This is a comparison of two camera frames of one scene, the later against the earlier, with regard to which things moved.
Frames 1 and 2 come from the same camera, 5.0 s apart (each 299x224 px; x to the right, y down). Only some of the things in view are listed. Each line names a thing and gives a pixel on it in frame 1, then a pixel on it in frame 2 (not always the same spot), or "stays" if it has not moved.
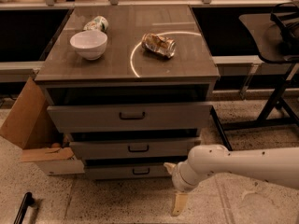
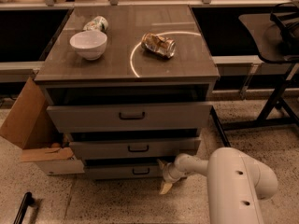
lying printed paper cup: x=100 y=22 stays
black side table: x=276 y=38 stays
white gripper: x=178 y=178 → x=168 y=174
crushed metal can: x=159 y=45 stays
